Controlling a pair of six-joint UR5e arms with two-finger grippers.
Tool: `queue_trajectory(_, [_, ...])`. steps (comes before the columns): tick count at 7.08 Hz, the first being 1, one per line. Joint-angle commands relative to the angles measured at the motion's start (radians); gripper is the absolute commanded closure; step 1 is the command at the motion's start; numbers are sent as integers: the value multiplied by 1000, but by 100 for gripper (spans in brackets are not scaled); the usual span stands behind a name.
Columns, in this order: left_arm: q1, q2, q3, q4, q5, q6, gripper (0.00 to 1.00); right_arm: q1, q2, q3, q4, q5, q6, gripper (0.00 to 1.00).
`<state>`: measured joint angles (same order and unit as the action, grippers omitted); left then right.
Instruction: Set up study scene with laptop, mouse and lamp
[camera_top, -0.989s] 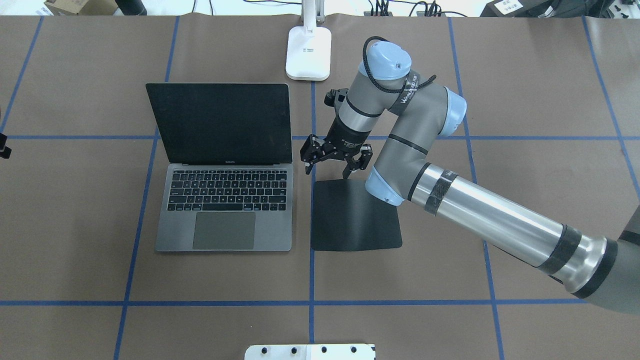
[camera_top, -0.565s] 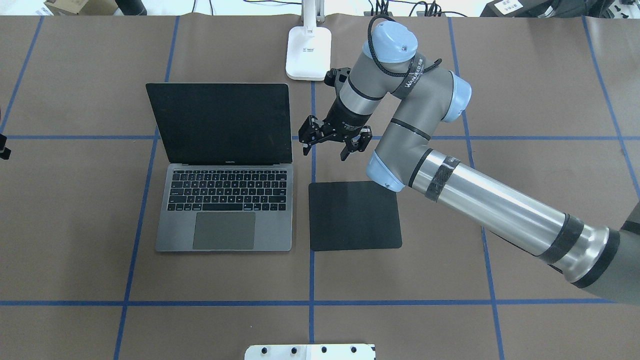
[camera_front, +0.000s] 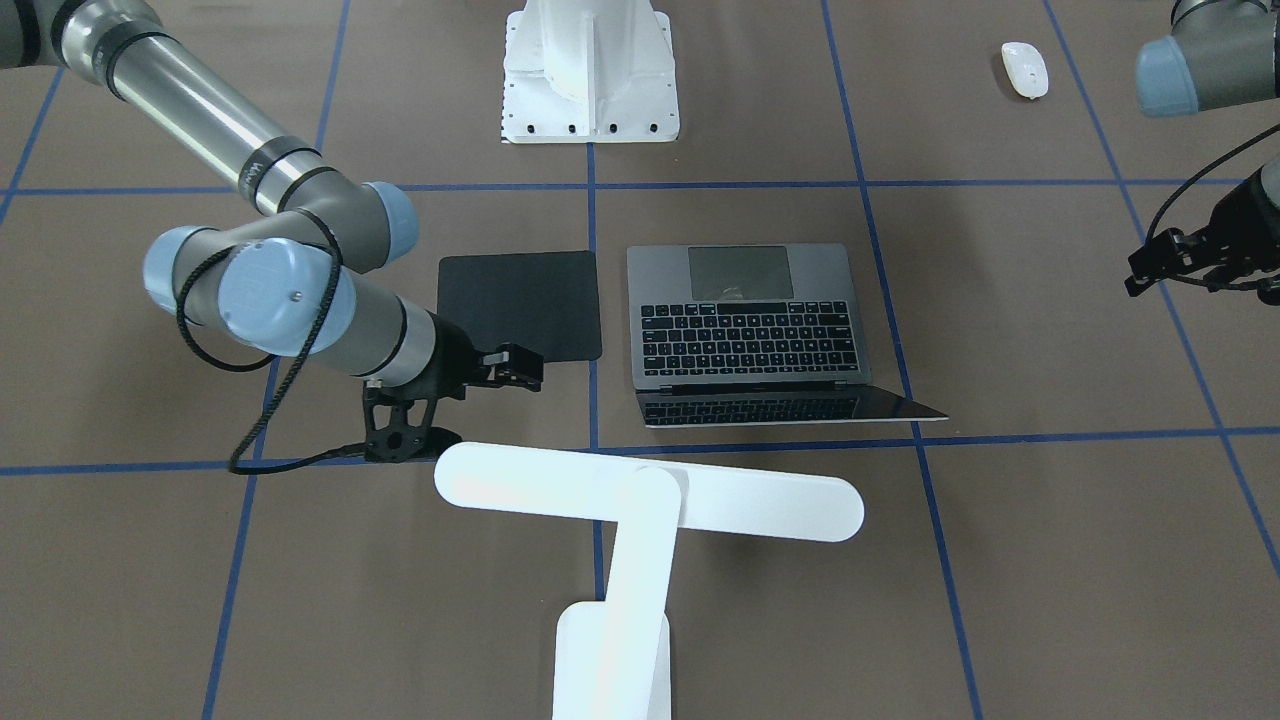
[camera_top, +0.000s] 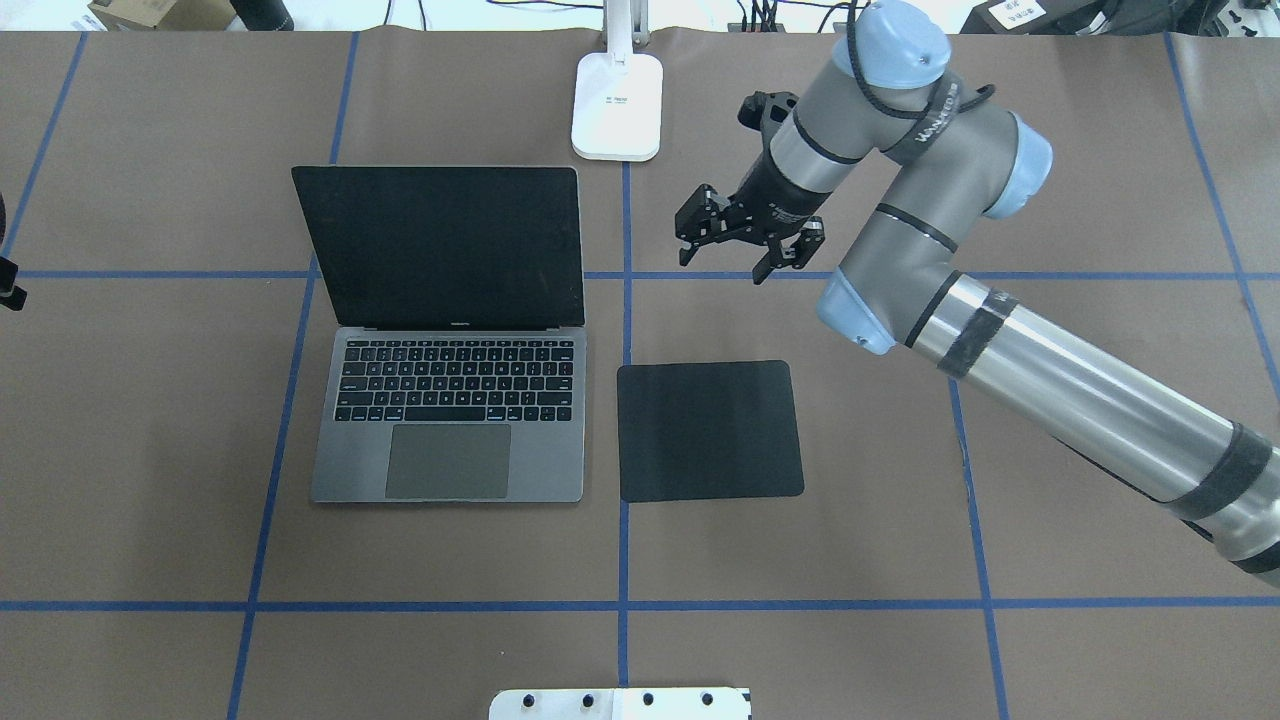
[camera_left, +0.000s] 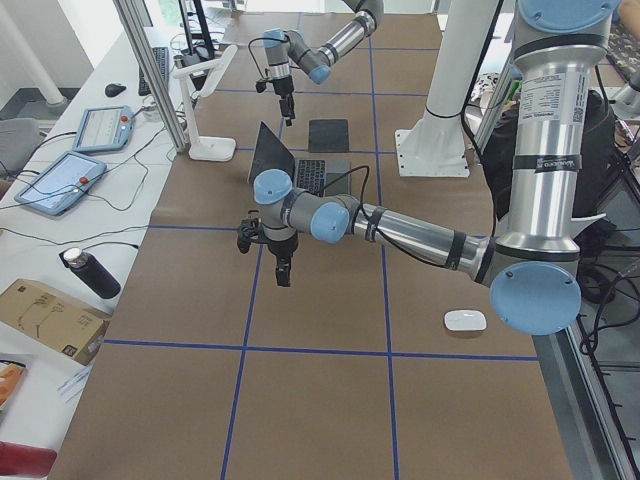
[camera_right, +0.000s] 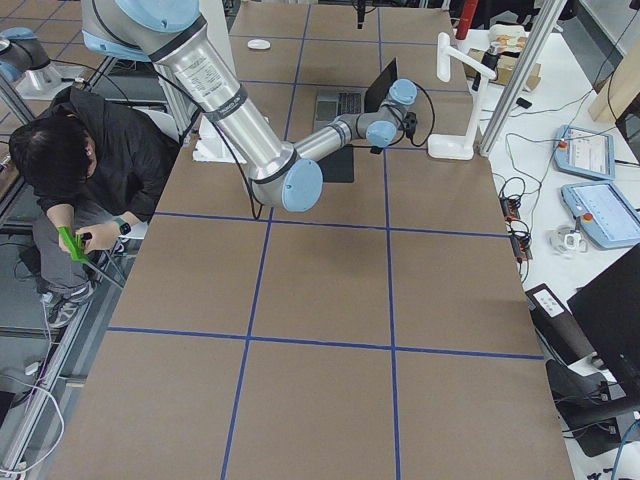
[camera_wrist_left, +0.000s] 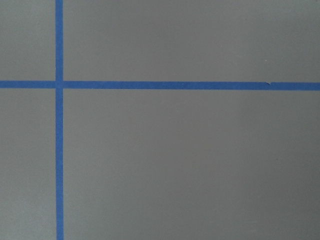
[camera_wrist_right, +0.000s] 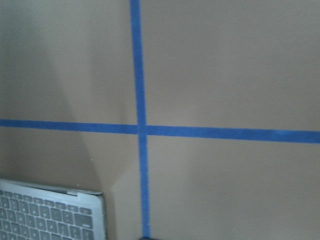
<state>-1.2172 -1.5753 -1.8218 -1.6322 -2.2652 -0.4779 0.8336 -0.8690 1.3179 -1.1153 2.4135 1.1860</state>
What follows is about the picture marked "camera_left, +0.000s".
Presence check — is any black desk mouse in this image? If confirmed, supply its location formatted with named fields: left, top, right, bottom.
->
left=104, top=83, right=127, bottom=98

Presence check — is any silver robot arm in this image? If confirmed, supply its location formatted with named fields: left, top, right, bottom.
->
left=248, top=1, right=621, bottom=335
left=255, top=0, right=384, bottom=126

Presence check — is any white computer mouse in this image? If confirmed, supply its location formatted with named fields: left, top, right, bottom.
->
left=444, top=309, right=487, bottom=332

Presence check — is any silver laptop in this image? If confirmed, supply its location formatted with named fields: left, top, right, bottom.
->
left=247, top=122, right=351, bottom=196

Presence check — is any upper teach pendant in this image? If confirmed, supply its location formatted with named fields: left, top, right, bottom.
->
left=72, top=105, right=134, bottom=154

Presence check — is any cardboard box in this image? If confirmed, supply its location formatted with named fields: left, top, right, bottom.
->
left=1, top=279, right=110, bottom=365

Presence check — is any black mouse pad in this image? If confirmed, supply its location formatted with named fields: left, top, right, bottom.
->
left=308, top=119, right=350, bottom=153

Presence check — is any person in black jacket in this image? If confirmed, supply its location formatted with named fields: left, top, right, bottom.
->
left=479, top=87, right=621, bottom=226

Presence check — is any teach pendant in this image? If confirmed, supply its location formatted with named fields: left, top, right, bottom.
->
left=72, top=105, right=134, bottom=154
left=14, top=151, right=107, bottom=216

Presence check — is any aluminium frame post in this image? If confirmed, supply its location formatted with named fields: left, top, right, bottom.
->
left=113, top=0, right=187, bottom=153

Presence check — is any lower teach pendant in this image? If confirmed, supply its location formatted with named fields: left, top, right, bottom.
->
left=14, top=151, right=107, bottom=216

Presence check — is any black water bottle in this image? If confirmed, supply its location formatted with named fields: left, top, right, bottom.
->
left=59, top=247, right=121, bottom=299

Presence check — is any white pillar mount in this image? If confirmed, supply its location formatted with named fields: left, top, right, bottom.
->
left=395, top=0, right=502, bottom=178

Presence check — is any white desk lamp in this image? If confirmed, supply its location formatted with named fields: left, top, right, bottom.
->
left=172, top=44, right=239, bottom=163

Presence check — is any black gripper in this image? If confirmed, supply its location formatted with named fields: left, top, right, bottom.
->
left=272, top=77, right=296, bottom=126
left=267, top=234, right=299, bottom=287

